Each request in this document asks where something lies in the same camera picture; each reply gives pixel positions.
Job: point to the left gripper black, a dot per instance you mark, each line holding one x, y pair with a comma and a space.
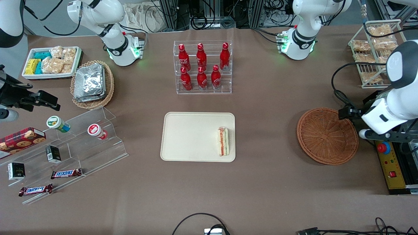
368, 103

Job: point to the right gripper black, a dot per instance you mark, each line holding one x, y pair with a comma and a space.
12, 94

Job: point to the triangle sandwich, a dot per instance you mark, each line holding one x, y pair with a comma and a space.
222, 142

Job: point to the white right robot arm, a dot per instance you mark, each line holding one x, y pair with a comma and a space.
111, 32

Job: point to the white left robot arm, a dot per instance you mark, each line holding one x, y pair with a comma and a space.
398, 101

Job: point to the brown wicker basket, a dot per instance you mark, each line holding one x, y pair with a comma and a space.
326, 137

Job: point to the light wicker basket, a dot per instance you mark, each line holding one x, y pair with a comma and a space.
109, 85

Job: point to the cream rectangular plastic tray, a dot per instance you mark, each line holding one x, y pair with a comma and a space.
192, 137

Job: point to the green lid sunflower cup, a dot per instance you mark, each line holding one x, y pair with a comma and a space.
55, 122

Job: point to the white rectangular snack bin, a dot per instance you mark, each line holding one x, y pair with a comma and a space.
27, 75

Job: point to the teal snack pack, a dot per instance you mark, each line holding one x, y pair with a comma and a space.
39, 68
42, 54

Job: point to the yellow snack pack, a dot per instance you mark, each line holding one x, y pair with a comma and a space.
32, 66

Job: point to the clear bag rice crackers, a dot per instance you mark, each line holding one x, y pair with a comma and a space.
52, 65
69, 55
56, 51

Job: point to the red tartan cookie box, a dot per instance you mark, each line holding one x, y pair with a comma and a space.
19, 140

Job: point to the foil wrapped pack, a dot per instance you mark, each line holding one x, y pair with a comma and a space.
88, 80
88, 99

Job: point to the red emergency stop button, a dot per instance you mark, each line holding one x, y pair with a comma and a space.
383, 148

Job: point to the small black barcode carton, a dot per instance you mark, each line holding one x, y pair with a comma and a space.
53, 154

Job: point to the clear bag fried snack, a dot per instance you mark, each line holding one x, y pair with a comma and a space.
362, 57
378, 30
383, 44
361, 45

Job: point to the red lid strawberry yogurt cup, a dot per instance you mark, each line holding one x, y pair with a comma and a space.
95, 130

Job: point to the clear acrylic stepped shelf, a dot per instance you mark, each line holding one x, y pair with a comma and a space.
81, 150

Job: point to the black and white carton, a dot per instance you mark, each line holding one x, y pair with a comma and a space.
16, 171

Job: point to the yellow emergency stop box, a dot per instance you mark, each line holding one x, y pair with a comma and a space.
392, 169

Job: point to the Snickers chocolate bar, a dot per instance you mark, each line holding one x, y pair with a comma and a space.
35, 190
66, 173

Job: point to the clear acrylic bottle rack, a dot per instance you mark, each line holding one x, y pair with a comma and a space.
225, 85

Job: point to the red cola bottle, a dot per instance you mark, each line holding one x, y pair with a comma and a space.
186, 81
201, 56
224, 56
184, 57
216, 78
201, 80

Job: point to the white cloth bag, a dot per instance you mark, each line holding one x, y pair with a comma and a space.
143, 16

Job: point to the small silver device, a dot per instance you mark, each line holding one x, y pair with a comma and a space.
214, 231

